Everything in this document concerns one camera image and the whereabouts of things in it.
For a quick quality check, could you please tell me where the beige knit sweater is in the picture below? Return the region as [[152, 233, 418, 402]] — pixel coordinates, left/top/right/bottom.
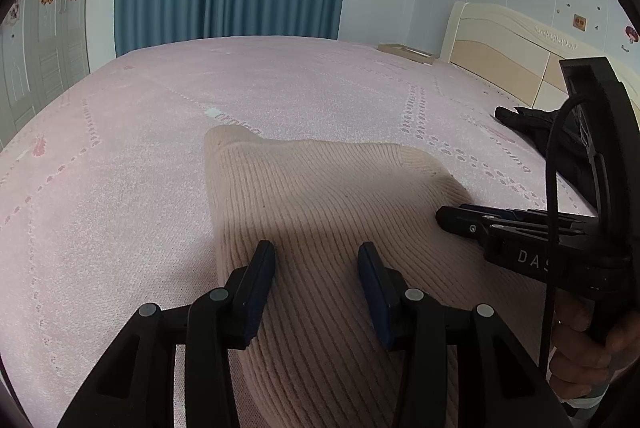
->
[[204, 125, 556, 428]]

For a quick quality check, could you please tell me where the pink patterned blanket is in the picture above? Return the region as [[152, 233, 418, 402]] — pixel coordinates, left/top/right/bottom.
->
[[0, 36, 601, 428]]

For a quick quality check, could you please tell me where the person's right hand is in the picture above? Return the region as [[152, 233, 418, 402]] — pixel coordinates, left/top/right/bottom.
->
[[547, 298, 640, 401]]

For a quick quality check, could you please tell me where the black cable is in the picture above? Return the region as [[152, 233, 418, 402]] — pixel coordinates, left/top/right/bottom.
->
[[537, 94, 608, 371]]

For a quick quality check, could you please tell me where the dark cloth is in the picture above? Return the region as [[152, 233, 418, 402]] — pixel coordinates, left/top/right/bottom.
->
[[494, 105, 598, 211]]

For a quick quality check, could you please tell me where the cream bedside table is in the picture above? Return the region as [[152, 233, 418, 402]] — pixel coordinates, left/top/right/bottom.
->
[[378, 42, 435, 63]]

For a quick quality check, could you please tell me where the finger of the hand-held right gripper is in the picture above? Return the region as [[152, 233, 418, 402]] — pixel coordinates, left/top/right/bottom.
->
[[459, 203, 596, 227], [435, 207, 596, 241]]

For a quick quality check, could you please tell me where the cream wooden headboard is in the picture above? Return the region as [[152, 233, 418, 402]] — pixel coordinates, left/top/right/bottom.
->
[[440, 1, 640, 129]]

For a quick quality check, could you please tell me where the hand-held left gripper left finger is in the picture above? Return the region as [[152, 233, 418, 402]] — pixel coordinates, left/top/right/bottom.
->
[[57, 239, 277, 428]]

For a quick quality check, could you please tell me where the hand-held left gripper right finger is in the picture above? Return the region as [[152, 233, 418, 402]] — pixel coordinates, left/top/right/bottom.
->
[[356, 241, 573, 428]]

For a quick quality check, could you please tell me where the white wardrobe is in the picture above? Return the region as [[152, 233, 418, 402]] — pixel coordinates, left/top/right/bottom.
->
[[0, 0, 118, 149]]

